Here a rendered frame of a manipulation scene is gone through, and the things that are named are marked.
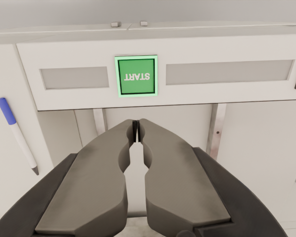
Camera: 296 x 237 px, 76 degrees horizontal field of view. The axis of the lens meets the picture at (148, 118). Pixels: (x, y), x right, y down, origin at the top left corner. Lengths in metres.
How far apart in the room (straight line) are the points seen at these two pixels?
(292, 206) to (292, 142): 0.38
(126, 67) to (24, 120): 0.17
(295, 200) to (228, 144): 0.51
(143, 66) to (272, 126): 0.40
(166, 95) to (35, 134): 0.21
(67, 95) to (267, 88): 0.29
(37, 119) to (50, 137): 0.05
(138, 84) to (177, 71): 0.06
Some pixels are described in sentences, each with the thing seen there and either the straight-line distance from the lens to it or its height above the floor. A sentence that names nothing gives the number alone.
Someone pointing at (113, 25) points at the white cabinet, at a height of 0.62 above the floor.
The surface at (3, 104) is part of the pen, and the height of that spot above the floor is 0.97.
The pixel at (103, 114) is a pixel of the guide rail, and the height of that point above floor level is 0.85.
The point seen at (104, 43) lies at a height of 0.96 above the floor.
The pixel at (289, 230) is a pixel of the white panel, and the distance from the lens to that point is 0.89.
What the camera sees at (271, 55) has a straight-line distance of 0.32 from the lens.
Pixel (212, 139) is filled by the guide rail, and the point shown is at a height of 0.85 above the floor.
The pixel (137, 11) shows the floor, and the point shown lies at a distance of 1.22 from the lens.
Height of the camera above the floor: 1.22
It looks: 62 degrees down
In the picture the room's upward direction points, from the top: 174 degrees clockwise
